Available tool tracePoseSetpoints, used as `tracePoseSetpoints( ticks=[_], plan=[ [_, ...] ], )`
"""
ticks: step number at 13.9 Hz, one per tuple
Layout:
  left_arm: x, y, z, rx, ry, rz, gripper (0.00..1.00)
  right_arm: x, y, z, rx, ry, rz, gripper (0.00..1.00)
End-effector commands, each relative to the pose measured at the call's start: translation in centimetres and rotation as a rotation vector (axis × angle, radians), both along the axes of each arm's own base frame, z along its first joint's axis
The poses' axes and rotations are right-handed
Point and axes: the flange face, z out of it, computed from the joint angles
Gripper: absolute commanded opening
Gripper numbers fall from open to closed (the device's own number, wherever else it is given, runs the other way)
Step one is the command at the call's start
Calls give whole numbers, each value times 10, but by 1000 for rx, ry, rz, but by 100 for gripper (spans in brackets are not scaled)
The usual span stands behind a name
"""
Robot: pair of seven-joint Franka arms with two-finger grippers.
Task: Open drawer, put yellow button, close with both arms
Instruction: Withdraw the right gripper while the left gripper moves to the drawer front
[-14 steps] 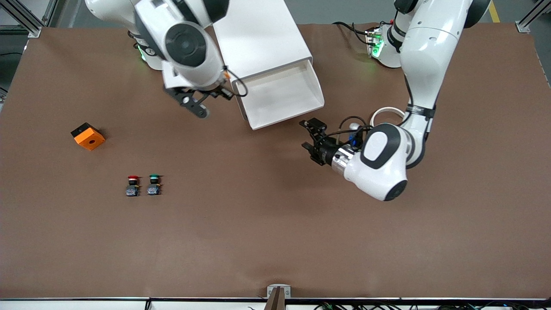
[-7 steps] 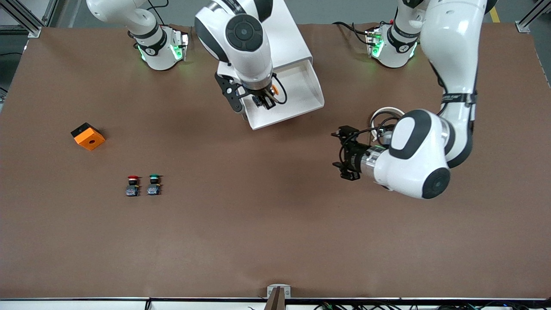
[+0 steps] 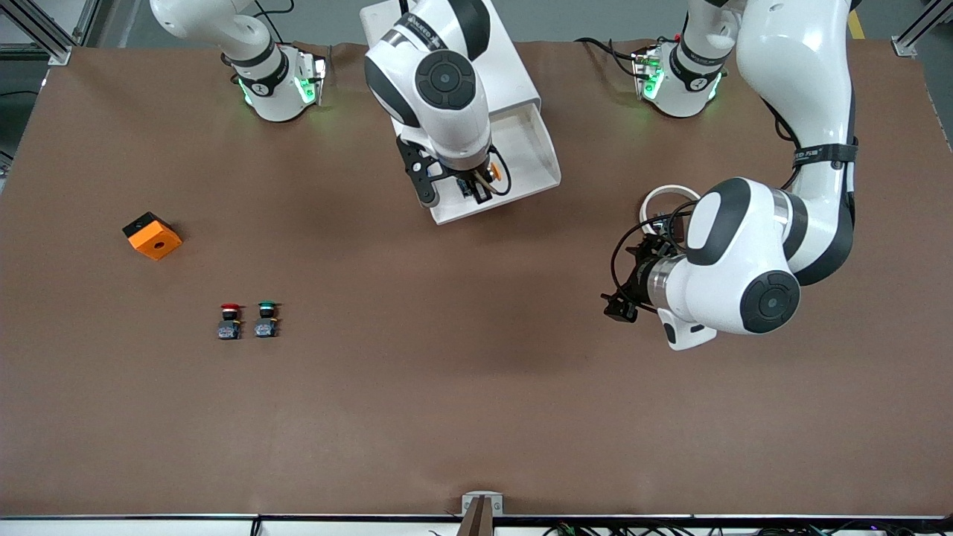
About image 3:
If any yellow push button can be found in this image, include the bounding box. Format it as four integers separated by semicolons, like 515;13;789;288
458;162;505;200

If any green push button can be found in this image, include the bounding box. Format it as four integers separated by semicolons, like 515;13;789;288
253;301;281;339

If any red push button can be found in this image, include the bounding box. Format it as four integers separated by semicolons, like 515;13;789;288
216;302;243;341

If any orange and black button box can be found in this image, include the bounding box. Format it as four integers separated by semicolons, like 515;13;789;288
122;211;183;261

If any white curved plastic piece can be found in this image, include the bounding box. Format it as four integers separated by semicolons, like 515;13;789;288
642;185;702;226

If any black base cable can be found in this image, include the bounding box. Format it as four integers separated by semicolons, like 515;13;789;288
573;36;640;75

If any grey metal bracket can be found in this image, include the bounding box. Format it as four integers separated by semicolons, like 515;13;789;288
461;491;504;516

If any aluminium frame profile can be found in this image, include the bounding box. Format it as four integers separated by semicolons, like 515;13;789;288
0;0;105;66
891;0;953;58

